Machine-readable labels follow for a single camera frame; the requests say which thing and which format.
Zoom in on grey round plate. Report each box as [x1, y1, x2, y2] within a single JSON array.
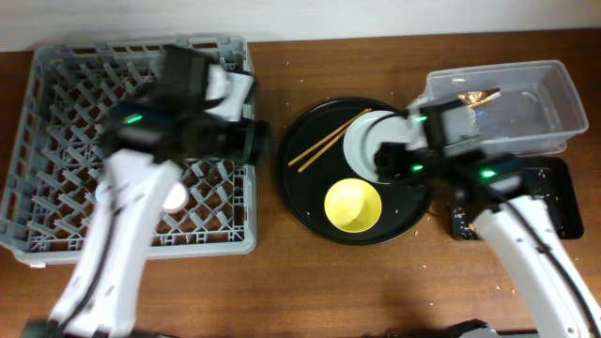
[[343, 111, 426, 184]]

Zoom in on yellow bowl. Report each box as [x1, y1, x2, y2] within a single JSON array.
[[323, 178, 382, 234]]

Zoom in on wooden chopstick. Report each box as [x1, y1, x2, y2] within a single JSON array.
[[298, 125, 348, 173], [287, 108, 372, 173]]

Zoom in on pink plastic cup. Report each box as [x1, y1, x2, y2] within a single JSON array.
[[162, 182, 189, 214]]

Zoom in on brown gold coffee sachet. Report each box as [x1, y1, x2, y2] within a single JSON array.
[[457, 88, 501, 108]]

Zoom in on light blue plastic cup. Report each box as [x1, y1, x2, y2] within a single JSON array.
[[94, 180, 115, 213]]

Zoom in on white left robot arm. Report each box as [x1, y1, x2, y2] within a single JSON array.
[[41, 62, 271, 337]]

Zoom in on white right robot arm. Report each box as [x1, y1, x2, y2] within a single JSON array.
[[374, 97, 600, 337]]

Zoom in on grey dishwasher rack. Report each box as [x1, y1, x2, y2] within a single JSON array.
[[1, 40, 257, 268]]

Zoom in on round black tray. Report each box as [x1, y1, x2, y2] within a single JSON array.
[[274, 98, 433, 246]]

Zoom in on clear plastic bin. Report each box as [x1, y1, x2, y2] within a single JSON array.
[[424, 60, 589, 156]]

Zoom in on black rectangular bin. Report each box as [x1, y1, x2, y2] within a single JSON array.
[[476, 157, 584, 239]]

